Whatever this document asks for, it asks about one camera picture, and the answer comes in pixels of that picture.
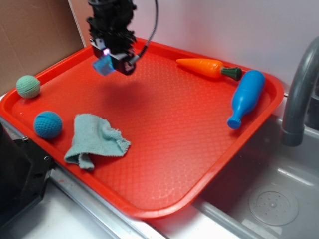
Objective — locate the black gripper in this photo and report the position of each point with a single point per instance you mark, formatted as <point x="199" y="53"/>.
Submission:
<point x="109" y="30"/>

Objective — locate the light green cloth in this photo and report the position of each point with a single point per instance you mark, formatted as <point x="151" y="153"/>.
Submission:
<point x="94" y="135"/>

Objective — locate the brown cardboard panel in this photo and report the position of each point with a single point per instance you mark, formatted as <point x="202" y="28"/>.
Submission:
<point x="34" y="35"/>

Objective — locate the red plastic tray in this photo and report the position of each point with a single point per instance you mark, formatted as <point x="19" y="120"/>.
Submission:
<point x="176" y="123"/>

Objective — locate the green textured ball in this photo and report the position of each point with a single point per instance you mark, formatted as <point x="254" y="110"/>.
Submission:
<point x="28" y="86"/>

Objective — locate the blue textured ball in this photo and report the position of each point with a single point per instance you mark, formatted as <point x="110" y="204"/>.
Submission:
<point x="48" y="125"/>

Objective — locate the orange toy carrot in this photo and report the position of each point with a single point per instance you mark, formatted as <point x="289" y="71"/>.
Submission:
<point x="210" y="68"/>

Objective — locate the blue plastic toy bottle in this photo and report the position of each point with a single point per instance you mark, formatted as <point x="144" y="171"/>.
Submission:
<point x="246" y="97"/>

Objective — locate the grey faucet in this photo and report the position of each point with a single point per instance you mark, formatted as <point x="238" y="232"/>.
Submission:
<point x="302" y="106"/>

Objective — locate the grey sink basin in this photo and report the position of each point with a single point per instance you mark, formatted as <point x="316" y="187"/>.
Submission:
<point x="268" y="190"/>

